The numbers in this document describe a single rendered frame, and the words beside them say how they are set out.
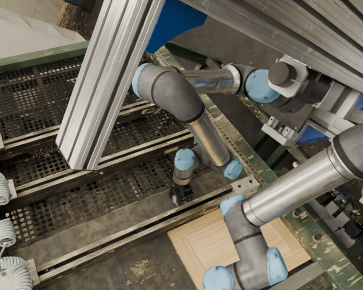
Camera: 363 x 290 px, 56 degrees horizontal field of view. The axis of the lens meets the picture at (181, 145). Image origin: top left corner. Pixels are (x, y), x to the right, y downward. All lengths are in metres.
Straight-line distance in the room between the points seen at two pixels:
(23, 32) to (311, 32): 4.32
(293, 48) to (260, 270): 0.49
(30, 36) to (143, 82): 3.81
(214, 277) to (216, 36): 2.65
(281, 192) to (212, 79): 0.59
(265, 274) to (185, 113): 0.48
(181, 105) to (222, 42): 2.22
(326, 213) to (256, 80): 0.74
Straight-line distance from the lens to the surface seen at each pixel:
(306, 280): 1.51
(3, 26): 4.71
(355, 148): 0.67
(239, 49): 3.03
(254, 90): 1.27
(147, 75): 1.06
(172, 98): 0.98
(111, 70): 0.53
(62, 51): 2.42
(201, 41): 3.37
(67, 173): 1.64
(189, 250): 1.47
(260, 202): 0.79
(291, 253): 1.56
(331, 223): 1.69
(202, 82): 1.19
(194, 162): 1.28
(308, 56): 0.69
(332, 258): 1.59
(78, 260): 1.41
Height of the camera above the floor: 2.29
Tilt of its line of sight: 44 degrees down
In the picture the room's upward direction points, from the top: 84 degrees counter-clockwise
